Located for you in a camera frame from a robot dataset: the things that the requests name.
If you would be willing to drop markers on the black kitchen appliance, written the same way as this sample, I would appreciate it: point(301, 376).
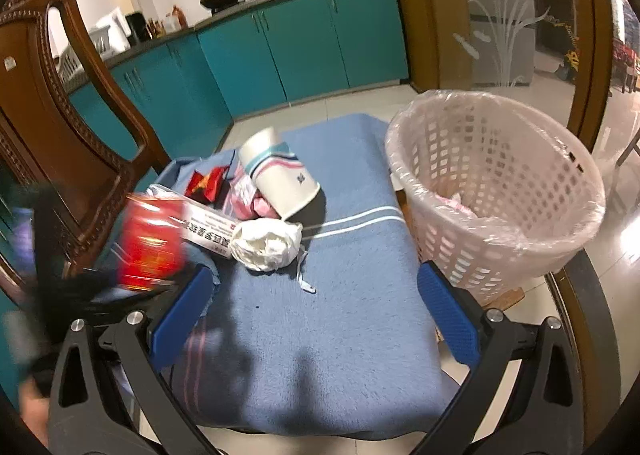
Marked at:
point(137, 27)

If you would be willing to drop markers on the red and black wrapper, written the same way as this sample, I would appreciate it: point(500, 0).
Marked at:
point(205, 182)

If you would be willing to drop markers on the clear plastic bin liner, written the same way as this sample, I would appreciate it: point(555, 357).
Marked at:
point(550, 240)

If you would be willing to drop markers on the white dish rack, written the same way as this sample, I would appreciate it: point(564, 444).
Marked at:
point(100, 42)

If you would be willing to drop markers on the blue striped blanket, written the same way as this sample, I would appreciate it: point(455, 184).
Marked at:
point(325, 335)

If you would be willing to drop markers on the teal kitchen cabinets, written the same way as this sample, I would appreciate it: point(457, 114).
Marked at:
point(310, 35)

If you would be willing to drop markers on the brown bottle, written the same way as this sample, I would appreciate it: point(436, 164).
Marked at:
point(176, 12)

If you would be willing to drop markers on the yellow toy truck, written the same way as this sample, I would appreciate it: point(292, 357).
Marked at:
point(572, 62)

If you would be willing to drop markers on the grey metal chair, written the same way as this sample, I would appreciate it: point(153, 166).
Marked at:
point(629, 147)

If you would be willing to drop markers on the carved wooden chair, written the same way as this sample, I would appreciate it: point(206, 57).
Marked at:
point(75, 160)

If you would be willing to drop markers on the striped paper cup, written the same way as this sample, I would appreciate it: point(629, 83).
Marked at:
point(280, 175)

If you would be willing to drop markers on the white plastic basket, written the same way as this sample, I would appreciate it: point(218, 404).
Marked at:
point(500, 260)

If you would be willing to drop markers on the red chair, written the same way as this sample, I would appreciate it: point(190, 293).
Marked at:
point(627, 67)

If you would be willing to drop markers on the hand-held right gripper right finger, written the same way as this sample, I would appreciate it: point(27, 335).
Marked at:
point(447, 315)

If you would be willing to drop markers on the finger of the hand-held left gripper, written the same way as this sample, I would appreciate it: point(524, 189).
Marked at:
point(100, 295)
point(50, 235)

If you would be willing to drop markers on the blue and white box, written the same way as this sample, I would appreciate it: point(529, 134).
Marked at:
point(210, 232)

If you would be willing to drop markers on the red box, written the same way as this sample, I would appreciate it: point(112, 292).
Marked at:
point(150, 245)

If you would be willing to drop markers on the etched glass door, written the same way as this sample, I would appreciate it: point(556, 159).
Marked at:
point(500, 35)

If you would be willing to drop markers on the pink plastic bag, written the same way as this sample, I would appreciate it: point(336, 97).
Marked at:
point(452, 202)
point(250, 202)

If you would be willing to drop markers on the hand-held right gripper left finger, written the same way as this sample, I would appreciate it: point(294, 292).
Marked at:
point(182, 317)

